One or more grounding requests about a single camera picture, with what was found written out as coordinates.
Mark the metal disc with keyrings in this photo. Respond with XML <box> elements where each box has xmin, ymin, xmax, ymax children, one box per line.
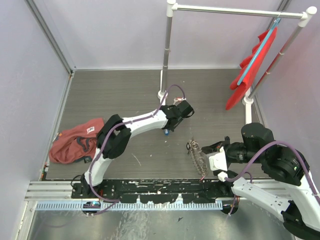
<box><xmin>186</xmin><ymin>137</ymin><xmax>208</xmax><ymax>177</ymax></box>

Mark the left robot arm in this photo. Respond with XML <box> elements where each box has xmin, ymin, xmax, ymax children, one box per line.
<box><xmin>80</xmin><ymin>99</ymin><xmax>195</xmax><ymax>198</ymax></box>

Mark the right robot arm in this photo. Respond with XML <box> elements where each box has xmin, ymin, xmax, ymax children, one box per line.
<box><xmin>201</xmin><ymin>122</ymin><xmax>320</xmax><ymax>240</ymax></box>

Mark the red cloth on hanger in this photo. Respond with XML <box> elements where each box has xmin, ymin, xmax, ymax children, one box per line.
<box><xmin>225</xmin><ymin>27</ymin><xmax>278</xmax><ymax>111</ymax></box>

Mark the blue clothes hanger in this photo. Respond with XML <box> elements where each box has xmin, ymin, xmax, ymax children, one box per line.
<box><xmin>235</xmin><ymin>16</ymin><xmax>283</xmax><ymax>86</ymax></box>

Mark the white clothes rack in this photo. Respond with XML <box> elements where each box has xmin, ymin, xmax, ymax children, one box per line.
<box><xmin>157</xmin><ymin>0</ymin><xmax>317</xmax><ymax>124</ymax></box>

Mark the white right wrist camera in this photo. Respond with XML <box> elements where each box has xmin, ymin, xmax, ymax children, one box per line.
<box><xmin>206</xmin><ymin>149</ymin><xmax>228</xmax><ymax>182</ymax></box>

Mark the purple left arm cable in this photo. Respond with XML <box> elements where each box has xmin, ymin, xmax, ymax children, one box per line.
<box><xmin>88</xmin><ymin>84</ymin><xmax>186</xmax><ymax>201</ymax></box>

